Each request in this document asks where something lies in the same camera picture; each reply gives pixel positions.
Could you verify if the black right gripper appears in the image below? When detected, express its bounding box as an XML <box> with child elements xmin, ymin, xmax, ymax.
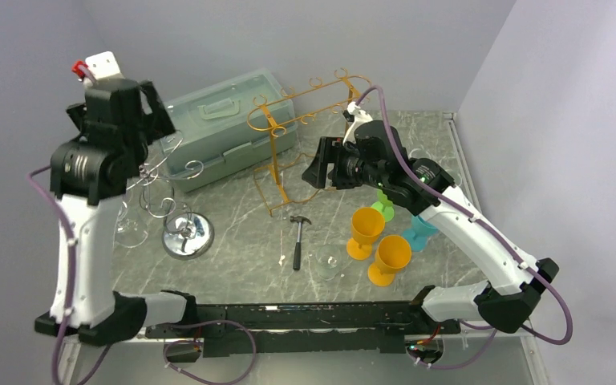
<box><xmin>302</xmin><ymin>136</ymin><xmax>387</xmax><ymax>189</ymax></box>

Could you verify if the orange wine glass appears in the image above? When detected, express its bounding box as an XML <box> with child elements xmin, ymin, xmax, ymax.
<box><xmin>346</xmin><ymin>207</ymin><xmax>386</xmax><ymax>261</ymax></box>
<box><xmin>367</xmin><ymin>235</ymin><xmax>412</xmax><ymax>287</ymax></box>

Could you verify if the green wine glass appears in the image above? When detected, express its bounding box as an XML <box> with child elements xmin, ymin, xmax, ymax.
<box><xmin>371</xmin><ymin>189</ymin><xmax>395</xmax><ymax>222</ymax></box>

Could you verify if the clear wine glass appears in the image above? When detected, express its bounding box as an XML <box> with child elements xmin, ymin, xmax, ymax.
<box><xmin>445</xmin><ymin>169</ymin><xmax>463</xmax><ymax>188</ymax></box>
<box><xmin>408</xmin><ymin>148</ymin><xmax>429</xmax><ymax>159</ymax></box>

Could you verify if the blue wine glass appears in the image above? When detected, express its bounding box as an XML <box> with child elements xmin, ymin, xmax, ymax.
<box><xmin>401</xmin><ymin>216</ymin><xmax>439</xmax><ymax>252</ymax></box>

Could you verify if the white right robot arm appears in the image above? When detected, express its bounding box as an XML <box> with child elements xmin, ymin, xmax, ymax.
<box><xmin>302</xmin><ymin>136</ymin><xmax>558</xmax><ymax>334</ymax></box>

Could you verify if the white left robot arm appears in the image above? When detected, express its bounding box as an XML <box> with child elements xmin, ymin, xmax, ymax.
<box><xmin>34</xmin><ymin>78</ymin><xmax>199</xmax><ymax>347</ymax></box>

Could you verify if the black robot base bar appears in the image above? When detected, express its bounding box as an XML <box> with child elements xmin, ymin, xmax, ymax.
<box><xmin>144</xmin><ymin>301</ymin><xmax>460</xmax><ymax>358</ymax></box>

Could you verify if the chrome tree glass rack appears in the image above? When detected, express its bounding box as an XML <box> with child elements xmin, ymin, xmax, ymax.
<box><xmin>126</xmin><ymin>130</ymin><xmax>215</xmax><ymax>261</ymax></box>

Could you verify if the clear plastic storage box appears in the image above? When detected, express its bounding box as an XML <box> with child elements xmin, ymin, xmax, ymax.
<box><xmin>160</xmin><ymin>69</ymin><xmax>298</xmax><ymax>192</ymax></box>

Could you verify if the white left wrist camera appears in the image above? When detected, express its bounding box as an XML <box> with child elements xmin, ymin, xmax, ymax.
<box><xmin>71</xmin><ymin>51</ymin><xmax>124</xmax><ymax>88</ymax></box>

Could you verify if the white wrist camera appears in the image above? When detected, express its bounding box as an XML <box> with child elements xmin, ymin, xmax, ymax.
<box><xmin>71</xmin><ymin>51</ymin><xmax>124</xmax><ymax>88</ymax></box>
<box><xmin>343</xmin><ymin>101</ymin><xmax>373</xmax><ymax>146</ymax></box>

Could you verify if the gold wire glass rack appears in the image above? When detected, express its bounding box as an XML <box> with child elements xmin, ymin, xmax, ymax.
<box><xmin>246</xmin><ymin>67</ymin><xmax>373</xmax><ymax>217</ymax></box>

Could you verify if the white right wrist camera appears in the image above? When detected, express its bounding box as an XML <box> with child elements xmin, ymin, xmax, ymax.
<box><xmin>343</xmin><ymin>101</ymin><xmax>373</xmax><ymax>146</ymax></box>

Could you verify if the black handled hammer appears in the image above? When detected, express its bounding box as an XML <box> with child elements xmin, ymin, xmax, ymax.
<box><xmin>290</xmin><ymin>216</ymin><xmax>312</xmax><ymax>271</ymax></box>

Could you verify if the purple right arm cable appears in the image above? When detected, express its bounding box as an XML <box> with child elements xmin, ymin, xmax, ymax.
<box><xmin>355</xmin><ymin>86</ymin><xmax>575</xmax><ymax>347</ymax></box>

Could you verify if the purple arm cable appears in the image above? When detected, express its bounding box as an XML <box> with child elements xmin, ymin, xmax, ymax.
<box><xmin>26</xmin><ymin>165</ymin><xmax>112</xmax><ymax>385</ymax></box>
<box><xmin>355</xmin><ymin>86</ymin><xmax>575</xmax><ymax>347</ymax></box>

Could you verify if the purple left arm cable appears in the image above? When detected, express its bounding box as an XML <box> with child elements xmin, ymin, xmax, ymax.
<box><xmin>26</xmin><ymin>165</ymin><xmax>112</xmax><ymax>385</ymax></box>

